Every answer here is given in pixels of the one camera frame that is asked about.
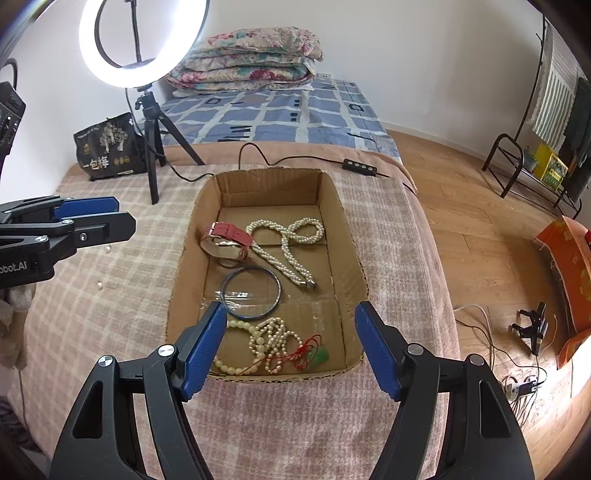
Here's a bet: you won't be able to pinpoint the striped towel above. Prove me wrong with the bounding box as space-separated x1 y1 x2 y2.
529 28 583 146

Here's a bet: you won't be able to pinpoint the floor cables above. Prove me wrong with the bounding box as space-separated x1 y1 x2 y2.
455 305 559 425

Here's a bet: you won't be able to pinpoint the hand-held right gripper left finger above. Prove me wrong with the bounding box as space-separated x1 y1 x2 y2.
48 301 228 480

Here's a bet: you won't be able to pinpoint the black printed bag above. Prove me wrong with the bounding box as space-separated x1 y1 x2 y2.
73 112 146 182

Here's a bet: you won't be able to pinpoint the power strip with cables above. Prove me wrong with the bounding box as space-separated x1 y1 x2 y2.
503 375 543 398

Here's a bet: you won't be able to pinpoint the white ring light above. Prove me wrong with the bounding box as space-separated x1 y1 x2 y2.
78 0 211 88

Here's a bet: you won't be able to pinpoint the jade pendant red cord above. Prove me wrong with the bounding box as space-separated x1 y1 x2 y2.
240 335 331 374

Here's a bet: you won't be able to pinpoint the dark hanging clothes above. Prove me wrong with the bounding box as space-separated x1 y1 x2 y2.
561 76 591 204

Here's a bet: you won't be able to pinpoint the long pearl necklace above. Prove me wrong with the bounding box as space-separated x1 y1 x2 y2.
245 217 324 291

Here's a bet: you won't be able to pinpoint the red strap watch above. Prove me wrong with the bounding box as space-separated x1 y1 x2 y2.
201 222 254 268

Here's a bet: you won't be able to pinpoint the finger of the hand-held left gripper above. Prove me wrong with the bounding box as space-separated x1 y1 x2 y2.
0 211 137 250
0 195 120 224

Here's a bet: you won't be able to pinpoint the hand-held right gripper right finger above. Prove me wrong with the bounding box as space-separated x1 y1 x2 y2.
355 301 532 480

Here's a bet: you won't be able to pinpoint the cardboard box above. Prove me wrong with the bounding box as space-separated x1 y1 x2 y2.
165 167 370 383

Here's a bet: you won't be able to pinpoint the blue plaid bed sheet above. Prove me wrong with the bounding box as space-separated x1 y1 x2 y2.
159 78 402 162

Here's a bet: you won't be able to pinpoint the small black tripod stand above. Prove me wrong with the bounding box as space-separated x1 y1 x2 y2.
508 302 550 355

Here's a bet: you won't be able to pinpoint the folded floral quilts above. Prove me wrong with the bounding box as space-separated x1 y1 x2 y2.
166 28 324 99

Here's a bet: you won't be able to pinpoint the small pearl necklace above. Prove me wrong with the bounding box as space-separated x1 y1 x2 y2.
249 318 305 374

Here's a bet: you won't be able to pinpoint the orange patterned cloth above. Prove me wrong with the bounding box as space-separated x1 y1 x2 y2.
536 217 591 370

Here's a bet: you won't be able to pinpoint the dark bangle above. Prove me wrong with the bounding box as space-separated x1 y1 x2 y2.
220 266 282 320

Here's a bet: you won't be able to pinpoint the black tripod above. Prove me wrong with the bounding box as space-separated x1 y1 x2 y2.
134 85 206 206

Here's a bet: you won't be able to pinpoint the black clothes rack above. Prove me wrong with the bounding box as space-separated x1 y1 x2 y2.
482 21 591 220

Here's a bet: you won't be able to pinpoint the black cable with controller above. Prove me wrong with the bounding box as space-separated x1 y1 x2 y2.
124 88 416 190

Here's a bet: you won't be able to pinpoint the yellow box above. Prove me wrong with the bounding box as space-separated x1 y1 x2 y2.
533 143 570 191

